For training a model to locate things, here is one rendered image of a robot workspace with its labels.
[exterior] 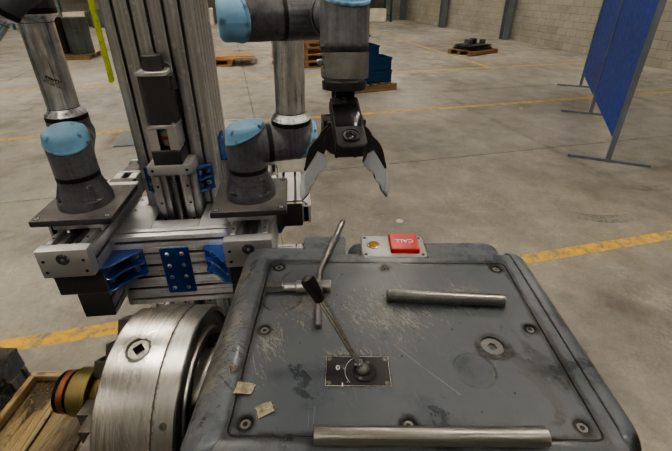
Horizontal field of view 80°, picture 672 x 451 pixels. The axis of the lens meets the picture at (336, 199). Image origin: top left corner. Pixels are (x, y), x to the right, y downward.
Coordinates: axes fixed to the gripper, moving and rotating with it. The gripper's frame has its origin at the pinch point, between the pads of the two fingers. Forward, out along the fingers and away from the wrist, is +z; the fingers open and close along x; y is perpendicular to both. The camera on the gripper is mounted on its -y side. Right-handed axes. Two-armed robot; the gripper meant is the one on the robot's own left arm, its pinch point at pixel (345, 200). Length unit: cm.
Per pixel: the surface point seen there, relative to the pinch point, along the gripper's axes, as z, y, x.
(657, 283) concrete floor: 127, 137, -225
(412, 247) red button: 13.8, 6.5, -14.8
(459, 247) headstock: 14.9, 7.3, -25.3
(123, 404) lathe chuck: 23.6, -18.1, 34.9
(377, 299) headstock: 16.4, -6.5, -5.1
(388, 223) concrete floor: 119, 228, -64
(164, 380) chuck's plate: 21.4, -16.2, 29.3
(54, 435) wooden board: 53, 2, 63
